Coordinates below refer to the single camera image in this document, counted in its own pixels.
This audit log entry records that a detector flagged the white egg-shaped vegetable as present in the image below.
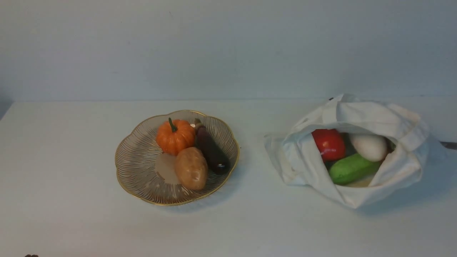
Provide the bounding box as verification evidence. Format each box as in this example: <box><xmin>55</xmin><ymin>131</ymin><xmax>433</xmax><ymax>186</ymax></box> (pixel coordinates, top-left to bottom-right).
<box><xmin>349</xmin><ymin>134</ymin><xmax>387</xmax><ymax>162</ymax></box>

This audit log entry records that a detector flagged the white cloth bag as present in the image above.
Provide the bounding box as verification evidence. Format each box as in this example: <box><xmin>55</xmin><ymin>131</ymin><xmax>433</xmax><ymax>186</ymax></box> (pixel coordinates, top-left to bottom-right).
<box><xmin>264</xmin><ymin>94</ymin><xmax>431</xmax><ymax>208</ymax></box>

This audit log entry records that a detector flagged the gold-rimmed glass bowl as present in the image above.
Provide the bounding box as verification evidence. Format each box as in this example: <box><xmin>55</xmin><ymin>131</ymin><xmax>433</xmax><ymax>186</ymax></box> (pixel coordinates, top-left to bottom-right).
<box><xmin>115</xmin><ymin>110</ymin><xmax>240</xmax><ymax>206</ymax></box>

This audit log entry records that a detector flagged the red tomato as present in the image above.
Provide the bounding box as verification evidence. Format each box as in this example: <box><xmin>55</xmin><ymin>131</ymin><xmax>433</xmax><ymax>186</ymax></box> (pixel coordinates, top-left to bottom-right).
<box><xmin>311</xmin><ymin>129</ymin><xmax>346</xmax><ymax>162</ymax></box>

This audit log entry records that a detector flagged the dark purple eggplant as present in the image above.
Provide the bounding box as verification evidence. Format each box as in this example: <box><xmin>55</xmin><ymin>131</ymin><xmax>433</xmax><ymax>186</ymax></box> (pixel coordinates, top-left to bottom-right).
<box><xmin>194</xmin><ymin>118</ymin><xmax>230</xmax><ymax>175</ymax></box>

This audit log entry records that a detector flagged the small orange pumpkin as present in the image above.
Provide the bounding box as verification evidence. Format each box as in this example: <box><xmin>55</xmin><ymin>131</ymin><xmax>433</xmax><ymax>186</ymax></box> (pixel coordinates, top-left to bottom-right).
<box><xmin>155</xmin><ymin>117</ymin><xmax>196</xmax><ymax>156</ymax></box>

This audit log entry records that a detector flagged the brown potato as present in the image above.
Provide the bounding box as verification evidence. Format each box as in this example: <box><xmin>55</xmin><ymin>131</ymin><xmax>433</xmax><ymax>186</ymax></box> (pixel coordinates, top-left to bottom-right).
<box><xmin>174</xmin><ymin>147</ymin><xmax>209</xmax><ymax>190</ymax></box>

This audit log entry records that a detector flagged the green cucumber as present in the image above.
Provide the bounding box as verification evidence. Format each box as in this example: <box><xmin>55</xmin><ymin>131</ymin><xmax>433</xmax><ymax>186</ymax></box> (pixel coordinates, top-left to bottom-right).
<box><xmin>328</xmin><ymin>153</ymin><xmax>382</xmax><ymax>185</ymax></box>

